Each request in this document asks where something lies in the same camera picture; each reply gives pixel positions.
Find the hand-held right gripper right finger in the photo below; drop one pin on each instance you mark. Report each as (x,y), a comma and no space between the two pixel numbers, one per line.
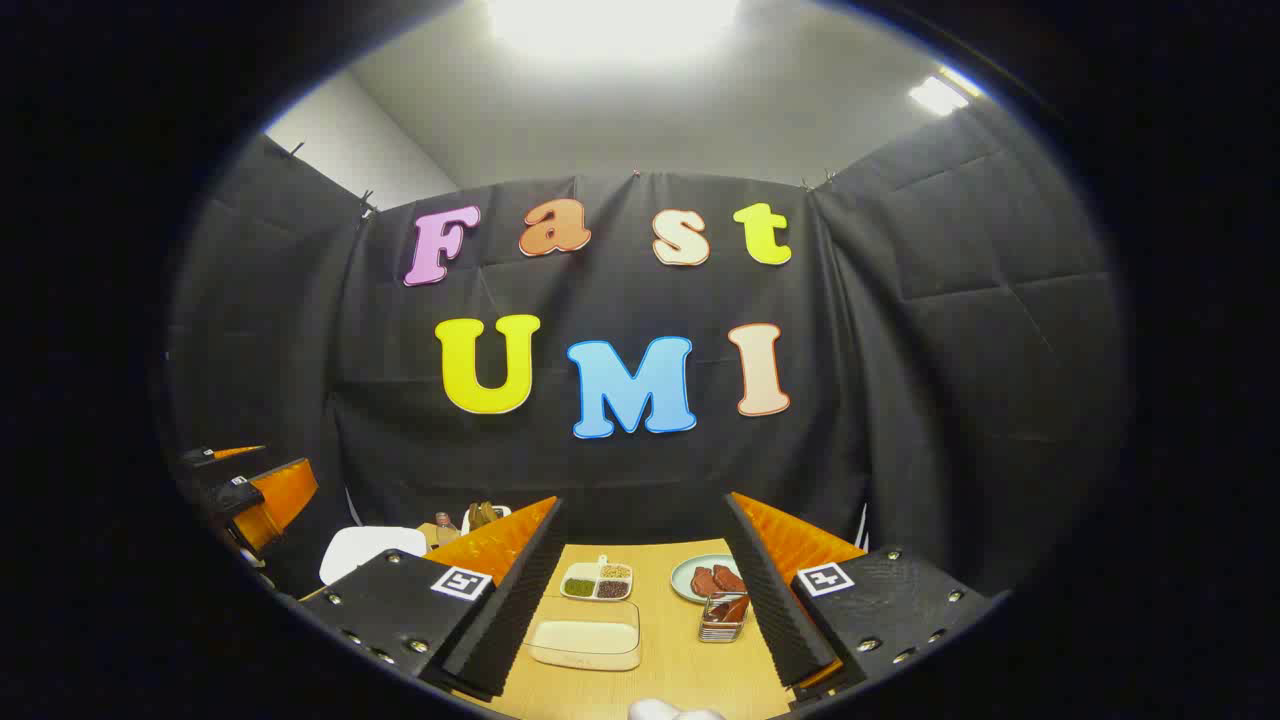
(770,610)

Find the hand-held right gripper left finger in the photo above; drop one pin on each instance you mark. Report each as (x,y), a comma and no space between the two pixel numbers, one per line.
(505,620)

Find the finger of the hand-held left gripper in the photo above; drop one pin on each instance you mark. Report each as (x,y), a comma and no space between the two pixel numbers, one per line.
(275,500)
(225,454)

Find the clear tray of rice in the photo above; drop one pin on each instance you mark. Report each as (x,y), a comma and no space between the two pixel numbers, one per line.
(585,640)

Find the white rice cooker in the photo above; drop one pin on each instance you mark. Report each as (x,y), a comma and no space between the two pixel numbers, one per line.
(365,550)

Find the red meat slice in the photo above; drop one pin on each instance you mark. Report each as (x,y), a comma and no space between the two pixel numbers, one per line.
(703,581)
(728,577)

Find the pale green plate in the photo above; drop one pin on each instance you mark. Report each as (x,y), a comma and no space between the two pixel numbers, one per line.
(683,578)

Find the white divided dish of beans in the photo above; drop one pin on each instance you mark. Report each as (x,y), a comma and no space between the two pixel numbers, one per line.
(597,580)

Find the brown bread slice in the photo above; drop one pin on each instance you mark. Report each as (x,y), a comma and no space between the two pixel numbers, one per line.
(485,515)

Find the white toaster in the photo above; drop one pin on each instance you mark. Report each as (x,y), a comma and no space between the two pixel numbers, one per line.
(500,512)

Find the clear plastic water bottle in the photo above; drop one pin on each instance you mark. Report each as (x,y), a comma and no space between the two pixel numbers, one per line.
(445,528)

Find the white metal stand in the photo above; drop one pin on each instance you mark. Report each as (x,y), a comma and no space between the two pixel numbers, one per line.
(863,525)

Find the black backdrop cloth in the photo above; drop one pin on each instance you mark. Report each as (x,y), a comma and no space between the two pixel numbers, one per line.
(900,350)

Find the small ceiling light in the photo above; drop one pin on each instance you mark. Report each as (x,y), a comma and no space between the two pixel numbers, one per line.
(940,95)

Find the large ceiling light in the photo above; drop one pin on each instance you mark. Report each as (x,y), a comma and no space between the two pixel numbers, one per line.
(615,25)

